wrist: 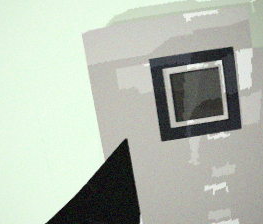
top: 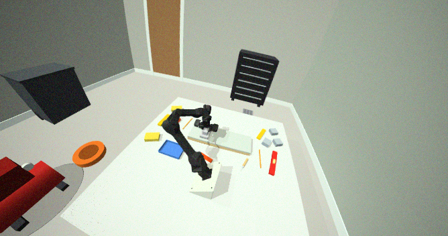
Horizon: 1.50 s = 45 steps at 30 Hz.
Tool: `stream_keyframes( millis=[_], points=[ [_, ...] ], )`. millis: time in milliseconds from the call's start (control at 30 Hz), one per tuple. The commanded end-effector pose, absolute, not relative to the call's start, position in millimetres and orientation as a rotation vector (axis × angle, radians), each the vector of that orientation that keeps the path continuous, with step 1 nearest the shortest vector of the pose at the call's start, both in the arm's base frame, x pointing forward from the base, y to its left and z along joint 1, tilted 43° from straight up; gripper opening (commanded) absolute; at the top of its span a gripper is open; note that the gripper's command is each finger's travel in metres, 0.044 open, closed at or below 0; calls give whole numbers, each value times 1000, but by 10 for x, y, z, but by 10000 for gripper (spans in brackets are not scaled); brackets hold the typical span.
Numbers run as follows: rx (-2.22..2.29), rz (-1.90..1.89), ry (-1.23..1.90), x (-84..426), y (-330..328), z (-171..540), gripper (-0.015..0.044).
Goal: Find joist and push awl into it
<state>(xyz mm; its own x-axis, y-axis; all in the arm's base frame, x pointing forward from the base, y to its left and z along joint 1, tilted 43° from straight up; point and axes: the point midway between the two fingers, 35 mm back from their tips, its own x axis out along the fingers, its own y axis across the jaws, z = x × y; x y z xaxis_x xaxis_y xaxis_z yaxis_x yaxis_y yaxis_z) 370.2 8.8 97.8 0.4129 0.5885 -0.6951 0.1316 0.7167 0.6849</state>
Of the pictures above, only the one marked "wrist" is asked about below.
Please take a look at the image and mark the white panel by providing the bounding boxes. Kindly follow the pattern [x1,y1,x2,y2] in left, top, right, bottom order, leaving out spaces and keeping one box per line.
[0,0,263,224]

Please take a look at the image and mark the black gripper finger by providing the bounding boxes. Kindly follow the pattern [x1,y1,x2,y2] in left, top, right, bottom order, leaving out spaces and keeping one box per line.
[46,139,140,224]

